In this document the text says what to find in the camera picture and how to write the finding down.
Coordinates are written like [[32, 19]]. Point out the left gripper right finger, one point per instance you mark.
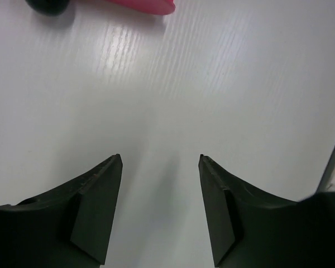
[[249, 227]]

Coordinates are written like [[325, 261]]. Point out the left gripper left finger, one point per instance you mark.
[[67, 226]]

